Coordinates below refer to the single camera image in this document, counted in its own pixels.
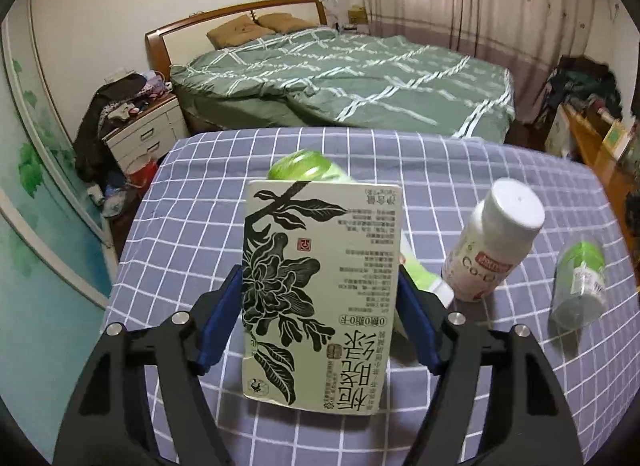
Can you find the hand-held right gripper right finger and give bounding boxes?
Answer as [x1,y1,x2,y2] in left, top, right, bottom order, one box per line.
[397,266,586,466]

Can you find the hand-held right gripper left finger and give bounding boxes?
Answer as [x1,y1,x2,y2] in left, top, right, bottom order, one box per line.
[52,266,246,466]

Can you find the pale green floral carton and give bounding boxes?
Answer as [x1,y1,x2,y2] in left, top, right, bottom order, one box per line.
[241,181,405,417]

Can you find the white pill bottle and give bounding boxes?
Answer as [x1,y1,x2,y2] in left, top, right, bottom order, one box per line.
[441,178,546,303]

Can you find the purple checked tablecloth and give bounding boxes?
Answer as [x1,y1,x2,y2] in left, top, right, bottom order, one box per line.
[102,127,640,466]

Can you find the plastic bags on floor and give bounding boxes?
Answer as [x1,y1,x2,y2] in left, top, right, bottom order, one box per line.
[87,181,136,219]

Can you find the red bucket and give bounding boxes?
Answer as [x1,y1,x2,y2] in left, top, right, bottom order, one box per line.
[127,158,158,191]

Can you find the small green-capped clear bottle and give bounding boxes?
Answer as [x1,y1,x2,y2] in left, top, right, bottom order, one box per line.
[550,241,608,329]

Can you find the green and white drink bottle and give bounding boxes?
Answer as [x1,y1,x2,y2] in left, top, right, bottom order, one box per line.
[266,149,456,337]

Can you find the white nightstand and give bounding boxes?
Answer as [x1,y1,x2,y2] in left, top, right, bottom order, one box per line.
[102,96,191,174]

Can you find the painted wardrobe sliding door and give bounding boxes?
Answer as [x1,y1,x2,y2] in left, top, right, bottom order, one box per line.
[0,0,121,307]

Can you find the pile of clothes on nightstand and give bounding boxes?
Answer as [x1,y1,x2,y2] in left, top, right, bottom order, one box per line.
[74,73,173,184]

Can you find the white board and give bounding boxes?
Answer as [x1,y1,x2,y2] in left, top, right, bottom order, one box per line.
[544,108,573,159]

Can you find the wooden desk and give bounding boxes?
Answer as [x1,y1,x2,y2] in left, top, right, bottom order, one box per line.
[560,103,640,267]

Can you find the green checked quilt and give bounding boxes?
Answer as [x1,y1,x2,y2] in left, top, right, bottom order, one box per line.
[170,28,516,139]

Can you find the green framed card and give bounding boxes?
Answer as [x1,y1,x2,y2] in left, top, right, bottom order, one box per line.
[602,121,632,157]

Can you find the wooden bed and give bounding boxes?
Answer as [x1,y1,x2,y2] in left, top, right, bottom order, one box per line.
[145,0,516,139]

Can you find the brown pillow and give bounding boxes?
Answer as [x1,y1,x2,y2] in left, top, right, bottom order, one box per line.
[257,13,316,32]
[206,14,276,49]

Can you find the pile of dark clothes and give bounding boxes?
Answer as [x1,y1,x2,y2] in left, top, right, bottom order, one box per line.
[535,56,623,121]

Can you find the pink and mauve curtain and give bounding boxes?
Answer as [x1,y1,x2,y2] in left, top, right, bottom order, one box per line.
[357,0,626,121]

